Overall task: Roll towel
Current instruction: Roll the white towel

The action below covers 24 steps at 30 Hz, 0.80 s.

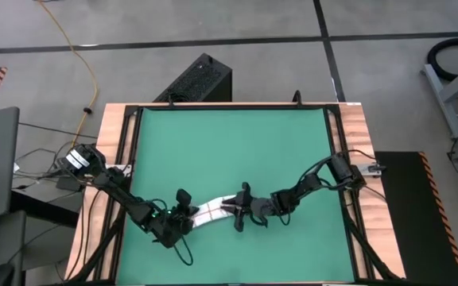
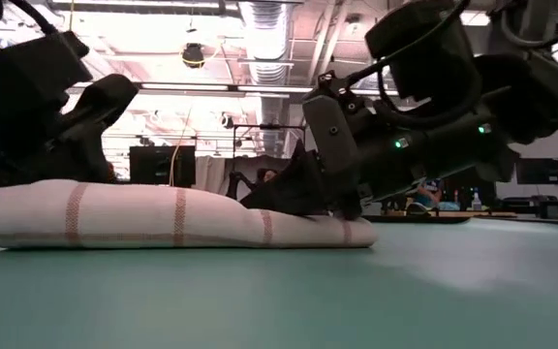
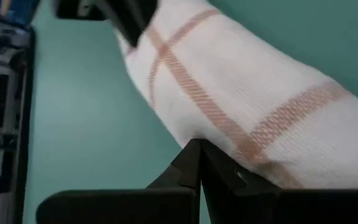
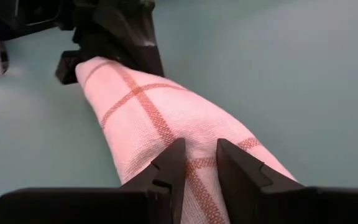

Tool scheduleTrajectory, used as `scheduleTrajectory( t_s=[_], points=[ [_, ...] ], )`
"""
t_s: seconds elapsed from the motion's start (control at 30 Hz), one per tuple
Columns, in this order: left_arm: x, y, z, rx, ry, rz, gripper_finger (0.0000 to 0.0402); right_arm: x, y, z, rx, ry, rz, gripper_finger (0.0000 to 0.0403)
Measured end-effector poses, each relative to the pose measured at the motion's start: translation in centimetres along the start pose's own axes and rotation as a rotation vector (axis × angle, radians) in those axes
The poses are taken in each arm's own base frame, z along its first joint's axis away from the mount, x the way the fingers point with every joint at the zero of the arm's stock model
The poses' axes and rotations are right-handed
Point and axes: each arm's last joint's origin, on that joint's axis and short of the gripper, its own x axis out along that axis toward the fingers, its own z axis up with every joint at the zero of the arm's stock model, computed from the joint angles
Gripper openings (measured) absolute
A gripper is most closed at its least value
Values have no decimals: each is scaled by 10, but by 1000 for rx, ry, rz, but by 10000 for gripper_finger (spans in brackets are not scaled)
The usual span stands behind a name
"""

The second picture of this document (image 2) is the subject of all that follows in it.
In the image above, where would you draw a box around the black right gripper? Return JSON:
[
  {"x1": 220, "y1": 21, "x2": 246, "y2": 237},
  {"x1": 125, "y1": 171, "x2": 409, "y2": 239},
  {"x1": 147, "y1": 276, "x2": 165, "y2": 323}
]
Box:
[{"x1": 238, "y1": 71, "x2": 522, "y2": 220}]

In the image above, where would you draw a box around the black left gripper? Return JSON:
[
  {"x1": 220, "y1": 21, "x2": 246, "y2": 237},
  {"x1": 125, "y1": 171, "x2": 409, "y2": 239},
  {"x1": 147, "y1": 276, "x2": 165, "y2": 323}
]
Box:
[{"x1": 0, "y1": 72, "x2": 140, "y2": 195}]

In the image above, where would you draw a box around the white red-checked towel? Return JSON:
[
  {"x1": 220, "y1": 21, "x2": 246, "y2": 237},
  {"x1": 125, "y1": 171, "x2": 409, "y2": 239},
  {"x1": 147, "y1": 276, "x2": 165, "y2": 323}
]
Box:
[{"x1": 0, "y1": 178, "x2": 380, "y2": 251}]

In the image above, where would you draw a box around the person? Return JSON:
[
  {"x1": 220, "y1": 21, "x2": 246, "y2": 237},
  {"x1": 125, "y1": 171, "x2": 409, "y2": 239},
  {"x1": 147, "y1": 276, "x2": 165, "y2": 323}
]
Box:
[
  {"x1": 407, "y1": 177, "x2": 460, "y2": 214},
  {"x1": 225, "y1": 167, "x2": 280, "y2": 201}
]

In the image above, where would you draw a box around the black monitor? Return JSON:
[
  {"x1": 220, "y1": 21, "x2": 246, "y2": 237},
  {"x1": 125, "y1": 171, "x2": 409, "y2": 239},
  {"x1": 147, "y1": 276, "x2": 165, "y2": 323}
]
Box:
[
  {"x1": 129, "y1": 144, "x2": 197, "y2": 189},
  {"x1": 514, "y1": 156, "x2": 558, "y2": 186}
]

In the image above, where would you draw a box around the white curtain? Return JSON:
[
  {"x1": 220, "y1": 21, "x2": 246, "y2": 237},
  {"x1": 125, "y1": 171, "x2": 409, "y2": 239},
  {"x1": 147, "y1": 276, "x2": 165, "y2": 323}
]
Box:
[{"x1": 194, "y1": 154, "x2": 235, "y2": 196}]

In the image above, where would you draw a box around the ceiling light strip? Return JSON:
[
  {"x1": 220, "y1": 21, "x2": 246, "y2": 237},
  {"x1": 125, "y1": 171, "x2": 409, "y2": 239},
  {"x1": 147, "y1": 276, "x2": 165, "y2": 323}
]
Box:
[
  {"x1": 138, "y1": 81, "x2": 232, "y2": 93},
  {"x1": 236, "y1": 85, "x2": 315, "y2": 95}
]

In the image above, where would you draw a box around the green table mat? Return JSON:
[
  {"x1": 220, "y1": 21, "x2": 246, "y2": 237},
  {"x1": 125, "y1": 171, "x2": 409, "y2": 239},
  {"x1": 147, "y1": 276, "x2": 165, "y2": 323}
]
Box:
[{"x1": 0, "y1": 198, "x2": 558, "y2": 349}]

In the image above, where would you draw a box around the black ceiling dome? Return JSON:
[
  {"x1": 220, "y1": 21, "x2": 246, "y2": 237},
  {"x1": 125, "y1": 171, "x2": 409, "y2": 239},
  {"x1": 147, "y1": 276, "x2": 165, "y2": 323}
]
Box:
[{"x1": 180, "y1": 42, "x2": 206, "y2": 70}]

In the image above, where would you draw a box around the yellow cable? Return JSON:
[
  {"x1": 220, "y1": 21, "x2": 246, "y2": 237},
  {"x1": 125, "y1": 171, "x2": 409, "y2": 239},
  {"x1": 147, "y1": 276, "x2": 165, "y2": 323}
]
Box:
[{"x1": 168, "y1": 104, "x2": 194, "y2": 188}]

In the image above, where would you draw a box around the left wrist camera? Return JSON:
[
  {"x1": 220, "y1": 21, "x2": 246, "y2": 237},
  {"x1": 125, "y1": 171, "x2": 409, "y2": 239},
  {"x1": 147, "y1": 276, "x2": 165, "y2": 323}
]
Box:
[{"x1": 0, "y1": 29, "x2": 94, "y2": 106}]

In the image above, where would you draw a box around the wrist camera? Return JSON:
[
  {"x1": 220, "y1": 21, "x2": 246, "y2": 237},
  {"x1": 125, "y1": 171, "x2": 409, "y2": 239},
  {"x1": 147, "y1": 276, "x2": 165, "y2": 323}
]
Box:
[
  {"x1": 0, "y1": 29, "x2": 94, "y2": 106},
  {"x1": 364, "y1": 0, "x2": 484, "y2": 104}
]

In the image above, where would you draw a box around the silver ceiling duct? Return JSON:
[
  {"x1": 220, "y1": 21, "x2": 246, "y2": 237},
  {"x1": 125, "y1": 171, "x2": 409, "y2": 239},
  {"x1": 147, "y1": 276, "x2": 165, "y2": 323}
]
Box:
[{"x1": 238, "y1": 0, "x2": 294, "y2": 157}]

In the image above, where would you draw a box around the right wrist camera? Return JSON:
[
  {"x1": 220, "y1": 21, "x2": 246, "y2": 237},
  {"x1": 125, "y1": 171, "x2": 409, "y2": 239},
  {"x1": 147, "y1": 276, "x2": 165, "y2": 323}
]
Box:
[{"x1": 364, "y1": 0, "x2": 484, "y2": 104}]

